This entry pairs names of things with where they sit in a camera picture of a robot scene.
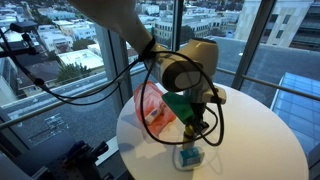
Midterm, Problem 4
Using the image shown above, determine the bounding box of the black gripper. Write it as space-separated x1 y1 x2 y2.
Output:
184 100 211 134

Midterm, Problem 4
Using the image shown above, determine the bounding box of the metal window railing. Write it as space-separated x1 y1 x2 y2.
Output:
216 67 320 102
0 61 158 130

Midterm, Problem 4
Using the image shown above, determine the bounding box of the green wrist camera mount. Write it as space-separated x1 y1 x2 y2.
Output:
161 91 195 124

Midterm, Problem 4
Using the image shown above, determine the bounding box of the dark bottle with yellow lid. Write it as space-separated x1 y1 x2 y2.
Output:
181 125 197 152

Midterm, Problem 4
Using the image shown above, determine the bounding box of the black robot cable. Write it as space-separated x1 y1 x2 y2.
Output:
0 28 225 148

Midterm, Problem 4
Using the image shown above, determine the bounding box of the white Pantene bottle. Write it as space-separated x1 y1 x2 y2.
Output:
143 105 166 125

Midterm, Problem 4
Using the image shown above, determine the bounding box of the orange plastic bag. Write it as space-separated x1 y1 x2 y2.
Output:
133 80 177 136

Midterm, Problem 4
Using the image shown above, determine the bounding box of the blue Mentos gum container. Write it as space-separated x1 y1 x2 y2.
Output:
175 145 206 172

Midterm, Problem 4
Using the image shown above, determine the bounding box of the black clamp stand with orange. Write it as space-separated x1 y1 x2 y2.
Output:
43 139 111 180

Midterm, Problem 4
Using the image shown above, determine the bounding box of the black camera on stand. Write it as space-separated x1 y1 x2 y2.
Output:
0 20 39 58

